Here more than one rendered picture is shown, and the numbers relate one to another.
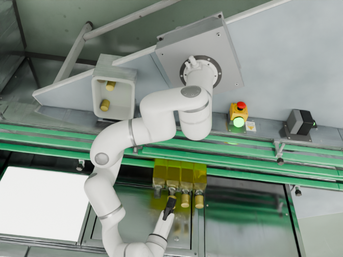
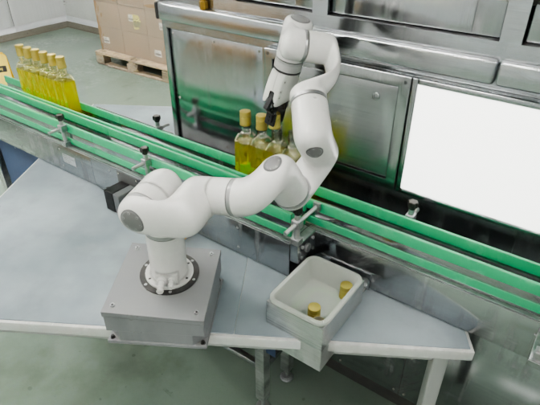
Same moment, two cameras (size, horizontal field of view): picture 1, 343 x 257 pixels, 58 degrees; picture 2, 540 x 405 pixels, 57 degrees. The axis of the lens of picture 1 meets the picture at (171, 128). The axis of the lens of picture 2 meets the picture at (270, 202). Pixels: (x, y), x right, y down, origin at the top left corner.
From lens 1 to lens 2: 68 cm
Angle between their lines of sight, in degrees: 28
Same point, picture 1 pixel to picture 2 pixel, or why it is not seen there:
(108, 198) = (295, 116)
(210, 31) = (119, 312)
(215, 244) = (251, 65)
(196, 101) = (125, 202)
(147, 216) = not seen: hidden behind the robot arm
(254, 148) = not seen: hidden behind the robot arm
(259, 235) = (206, 73)
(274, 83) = (119, 247)
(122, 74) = (284, 317)
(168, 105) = (156, 206)
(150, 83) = (263, 298)
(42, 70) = not seen: outside the picture
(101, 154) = (269, 168)
